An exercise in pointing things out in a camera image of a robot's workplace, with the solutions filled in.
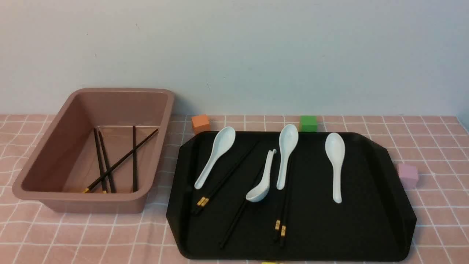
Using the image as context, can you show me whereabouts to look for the white spoon sideways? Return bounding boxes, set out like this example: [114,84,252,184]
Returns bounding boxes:
[245,149,277,202]

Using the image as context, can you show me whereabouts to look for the orange cube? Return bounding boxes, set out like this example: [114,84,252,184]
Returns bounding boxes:
[191,115,211,134]

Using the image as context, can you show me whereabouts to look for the pink cube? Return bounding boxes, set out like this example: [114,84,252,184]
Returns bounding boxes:
[398,163,419,189]

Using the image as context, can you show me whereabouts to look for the green cube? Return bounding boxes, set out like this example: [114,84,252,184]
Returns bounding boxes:
[299,115,318,132]

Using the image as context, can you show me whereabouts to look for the black chopstick in bin upright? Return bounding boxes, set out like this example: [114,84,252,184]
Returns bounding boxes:
[132,126,138,192]

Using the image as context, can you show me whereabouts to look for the black gold-tipped chopstick diagonal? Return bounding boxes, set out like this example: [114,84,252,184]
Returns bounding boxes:
[82,129,159,193]

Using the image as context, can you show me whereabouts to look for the black chopstick in bin left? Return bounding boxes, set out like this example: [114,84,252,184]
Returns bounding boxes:
[93,127,107,194]

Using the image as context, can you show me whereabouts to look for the pink checked tablecloth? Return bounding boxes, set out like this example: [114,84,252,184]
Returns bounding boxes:
[0,114,469,264]

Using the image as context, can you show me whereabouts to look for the black plastic tray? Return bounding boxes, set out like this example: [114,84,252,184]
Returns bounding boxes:
[166,131,417,262]

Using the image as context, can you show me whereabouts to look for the pink plastic bin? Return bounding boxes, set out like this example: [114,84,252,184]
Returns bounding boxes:
[12,88,175,214]

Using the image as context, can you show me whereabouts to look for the white spoon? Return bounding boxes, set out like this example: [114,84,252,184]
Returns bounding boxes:
[325,132,346,204]
[276,124,299,190]
[194,126,236,190]

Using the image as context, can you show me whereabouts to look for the plain black chopstick tray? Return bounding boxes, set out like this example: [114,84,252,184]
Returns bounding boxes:
[218,165,265,250]

